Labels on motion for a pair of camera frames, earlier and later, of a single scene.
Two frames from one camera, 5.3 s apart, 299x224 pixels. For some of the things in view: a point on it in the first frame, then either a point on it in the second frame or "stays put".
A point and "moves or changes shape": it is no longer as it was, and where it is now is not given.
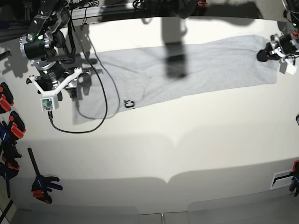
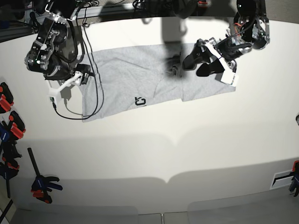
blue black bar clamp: [40, 185] stays put
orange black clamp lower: [17, 126] stays put
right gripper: [283, 45] -> [229, 47]
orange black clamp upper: [6, 98] stays put
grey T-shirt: [117, 81] moves or changes shape
